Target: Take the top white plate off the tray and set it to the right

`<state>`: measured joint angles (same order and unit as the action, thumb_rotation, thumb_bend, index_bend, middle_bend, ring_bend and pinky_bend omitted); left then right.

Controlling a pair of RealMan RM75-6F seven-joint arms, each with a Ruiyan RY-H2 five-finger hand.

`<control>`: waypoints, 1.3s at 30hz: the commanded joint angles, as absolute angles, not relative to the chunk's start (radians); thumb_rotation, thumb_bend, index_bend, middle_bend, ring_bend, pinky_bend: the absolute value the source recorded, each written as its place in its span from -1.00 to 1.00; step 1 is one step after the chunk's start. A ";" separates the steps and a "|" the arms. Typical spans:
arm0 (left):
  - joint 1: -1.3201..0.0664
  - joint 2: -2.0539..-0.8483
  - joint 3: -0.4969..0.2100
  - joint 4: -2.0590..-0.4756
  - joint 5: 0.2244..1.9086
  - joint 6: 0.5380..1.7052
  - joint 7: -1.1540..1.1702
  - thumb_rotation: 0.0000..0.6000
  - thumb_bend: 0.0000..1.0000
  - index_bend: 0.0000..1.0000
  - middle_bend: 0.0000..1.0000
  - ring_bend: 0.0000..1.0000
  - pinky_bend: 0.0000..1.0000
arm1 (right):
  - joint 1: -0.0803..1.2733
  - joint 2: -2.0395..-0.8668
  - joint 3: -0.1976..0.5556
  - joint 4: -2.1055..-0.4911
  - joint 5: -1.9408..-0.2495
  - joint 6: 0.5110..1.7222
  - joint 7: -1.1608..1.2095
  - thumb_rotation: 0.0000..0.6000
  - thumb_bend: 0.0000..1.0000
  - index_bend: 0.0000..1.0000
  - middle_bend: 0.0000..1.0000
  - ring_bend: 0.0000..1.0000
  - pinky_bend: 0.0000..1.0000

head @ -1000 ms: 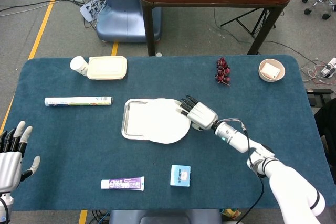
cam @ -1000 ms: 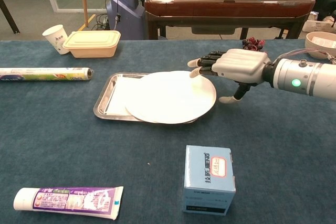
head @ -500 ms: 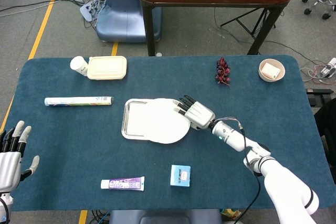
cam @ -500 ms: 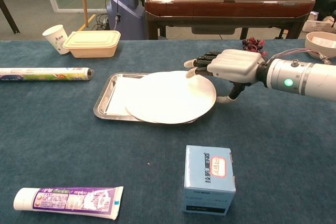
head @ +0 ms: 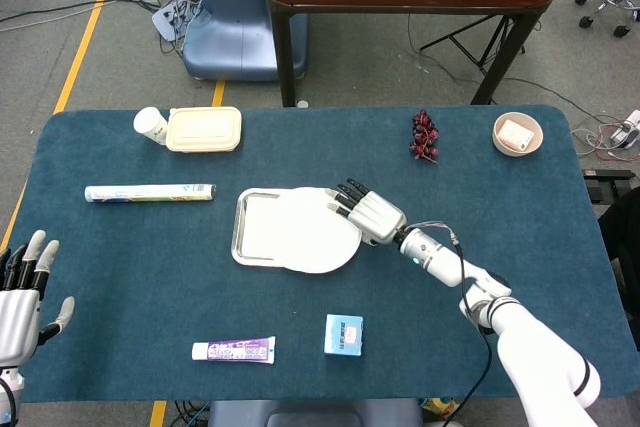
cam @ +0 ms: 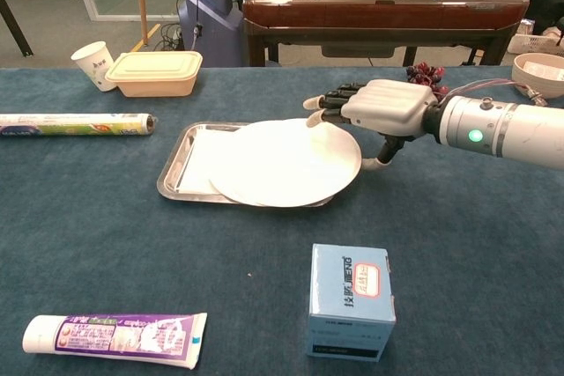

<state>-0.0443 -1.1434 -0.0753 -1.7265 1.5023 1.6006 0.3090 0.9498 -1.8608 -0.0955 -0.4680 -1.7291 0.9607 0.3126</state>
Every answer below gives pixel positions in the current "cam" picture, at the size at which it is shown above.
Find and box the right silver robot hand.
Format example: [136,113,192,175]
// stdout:
[302,78,443,171]

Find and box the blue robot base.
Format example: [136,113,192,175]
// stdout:
[177,0,246,69]

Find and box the stainless steel tray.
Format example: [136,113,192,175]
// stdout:
[156,121,338,210]

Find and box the purple grape bunch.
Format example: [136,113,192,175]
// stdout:
[404,61,451,98]

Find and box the brown mahjong table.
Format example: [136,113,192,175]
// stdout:
[241,0,531,69]

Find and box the beige bowl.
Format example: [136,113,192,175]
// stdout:
[511,52,564,100]

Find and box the dark blue table mat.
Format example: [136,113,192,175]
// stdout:
[0,66,564,376]

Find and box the white plastic basket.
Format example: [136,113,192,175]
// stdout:
[510,18,564,58]

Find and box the white packet in bowl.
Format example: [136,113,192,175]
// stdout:
[523,60,564,83]

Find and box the light blue cardboard box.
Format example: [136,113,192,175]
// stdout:
[306,242,397,364]

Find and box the beige lidded lunch box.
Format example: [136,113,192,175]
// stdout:
[104,50,204,99]

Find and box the white paper cup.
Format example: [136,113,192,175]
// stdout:
[70,41,118,93]

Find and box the cling film roll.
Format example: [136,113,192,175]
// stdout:
[0,112,159,138]

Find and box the purple and white toothpaste tube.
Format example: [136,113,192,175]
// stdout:
[21,312,209,371]

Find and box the black table leg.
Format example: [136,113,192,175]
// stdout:
[0,0,34,58]

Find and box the red and white wire bundle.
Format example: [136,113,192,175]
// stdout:
[440,77,548,107]

